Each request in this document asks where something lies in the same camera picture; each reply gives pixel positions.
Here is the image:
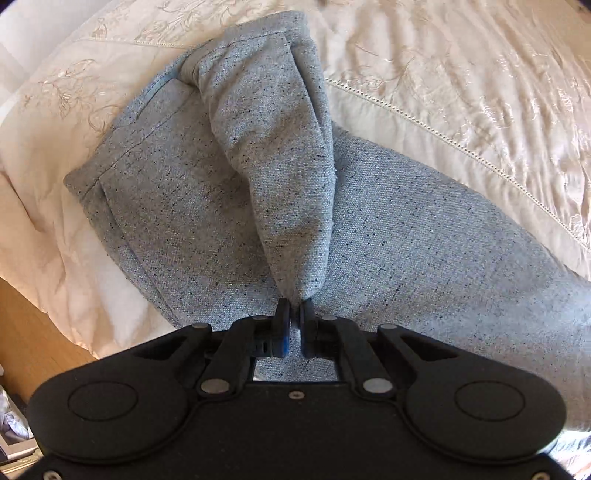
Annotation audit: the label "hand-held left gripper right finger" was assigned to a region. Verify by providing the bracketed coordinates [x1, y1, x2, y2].
[299, 300, 457, 399]

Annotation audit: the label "grey speckled pants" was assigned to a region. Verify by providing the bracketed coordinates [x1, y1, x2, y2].
[64, 10, 591, 432]

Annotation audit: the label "cream embroidered bedspread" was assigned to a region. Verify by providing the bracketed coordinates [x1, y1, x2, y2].
[0, 0, 591, 468]

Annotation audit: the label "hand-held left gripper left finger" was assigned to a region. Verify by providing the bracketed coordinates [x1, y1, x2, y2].
[133, 298, 293, 398]

